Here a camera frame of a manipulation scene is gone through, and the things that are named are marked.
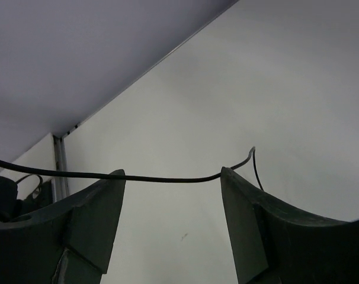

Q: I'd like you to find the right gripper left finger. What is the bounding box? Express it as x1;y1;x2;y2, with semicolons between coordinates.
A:
0;176;125;283

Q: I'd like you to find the black headphone cable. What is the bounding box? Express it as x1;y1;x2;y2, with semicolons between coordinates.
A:
0;146;265;191

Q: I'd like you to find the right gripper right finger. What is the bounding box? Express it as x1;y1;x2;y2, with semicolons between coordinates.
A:
220;167;359;283

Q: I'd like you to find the aluminium side rail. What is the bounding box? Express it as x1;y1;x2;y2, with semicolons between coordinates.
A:
52;134;70;205

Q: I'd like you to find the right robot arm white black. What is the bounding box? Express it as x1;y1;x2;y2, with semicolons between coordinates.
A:
0;167;359;283

